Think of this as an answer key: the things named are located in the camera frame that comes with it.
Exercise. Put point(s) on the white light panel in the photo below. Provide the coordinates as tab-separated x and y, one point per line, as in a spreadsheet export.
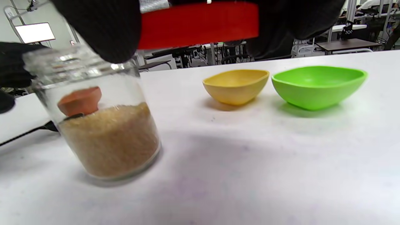
35	32

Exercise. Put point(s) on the orange plastic dish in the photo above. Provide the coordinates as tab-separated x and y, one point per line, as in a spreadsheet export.
81	100

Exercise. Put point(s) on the small brown table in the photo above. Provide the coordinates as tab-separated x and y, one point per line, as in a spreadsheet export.
347	44

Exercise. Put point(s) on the green plastic dish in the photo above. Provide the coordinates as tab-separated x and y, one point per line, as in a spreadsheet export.
315	90

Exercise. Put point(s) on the person's left hand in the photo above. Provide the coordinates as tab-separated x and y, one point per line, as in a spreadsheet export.
12	65

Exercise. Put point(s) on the red jar lid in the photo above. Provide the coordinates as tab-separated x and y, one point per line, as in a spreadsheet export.
200	25

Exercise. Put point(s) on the yellow plastic dish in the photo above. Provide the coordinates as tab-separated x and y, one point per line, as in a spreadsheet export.
234	87

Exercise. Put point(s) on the clear glass jar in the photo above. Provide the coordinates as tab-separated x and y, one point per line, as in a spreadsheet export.
93	78

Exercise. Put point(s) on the person's right hand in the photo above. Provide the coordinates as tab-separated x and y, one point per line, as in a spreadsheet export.
106	28

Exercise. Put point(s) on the brown sugar granules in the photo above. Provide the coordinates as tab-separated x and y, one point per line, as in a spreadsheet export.
115	143

